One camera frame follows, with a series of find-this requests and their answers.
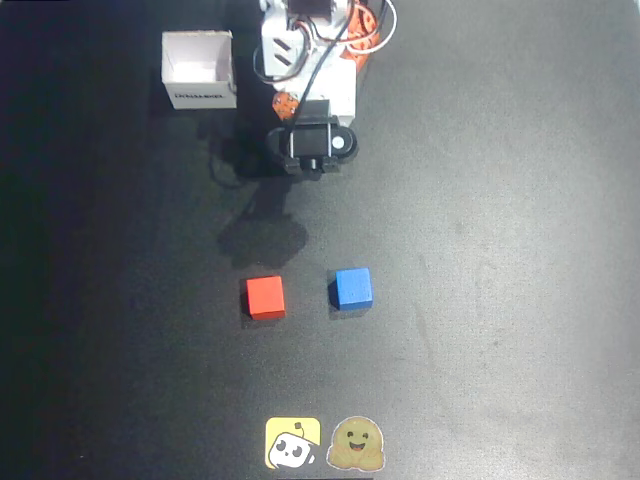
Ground black camera cable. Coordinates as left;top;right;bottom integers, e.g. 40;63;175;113
287;0;366;132

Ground blue cube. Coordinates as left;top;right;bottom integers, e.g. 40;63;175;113
327;266;374;310

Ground white cardboard box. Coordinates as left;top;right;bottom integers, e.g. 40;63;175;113
160;29;238;111

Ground black gripper-mounted camera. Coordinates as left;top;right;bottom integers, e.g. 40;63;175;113
266;99;359;181

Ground smiling hugging face sticker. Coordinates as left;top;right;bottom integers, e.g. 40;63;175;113
326;415;386;472

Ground red cube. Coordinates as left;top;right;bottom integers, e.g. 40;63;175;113
243;274;287;322

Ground yellow robot sticker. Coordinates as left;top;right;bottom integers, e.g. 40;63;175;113
264;416;322;470

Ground white and red servo wires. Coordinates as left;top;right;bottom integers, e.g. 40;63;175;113
252;0;399;84

